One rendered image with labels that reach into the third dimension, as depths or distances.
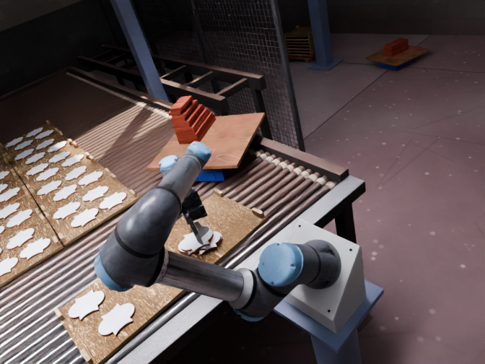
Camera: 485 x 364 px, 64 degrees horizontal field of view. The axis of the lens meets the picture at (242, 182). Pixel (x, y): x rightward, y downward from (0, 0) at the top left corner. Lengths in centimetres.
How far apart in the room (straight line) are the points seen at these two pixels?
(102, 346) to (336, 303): 78
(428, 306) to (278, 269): 149
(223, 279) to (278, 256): 16
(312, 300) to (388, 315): 116
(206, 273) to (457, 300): 172
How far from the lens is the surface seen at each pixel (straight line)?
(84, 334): 157
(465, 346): 235
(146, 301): 152
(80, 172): 255
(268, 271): 109
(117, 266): 94
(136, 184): 221
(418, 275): 259
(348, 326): 134
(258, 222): 162
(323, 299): 127
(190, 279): 103
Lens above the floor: 199
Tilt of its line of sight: 34 degrees down
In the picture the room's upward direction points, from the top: 17 degrees counter-clockwise
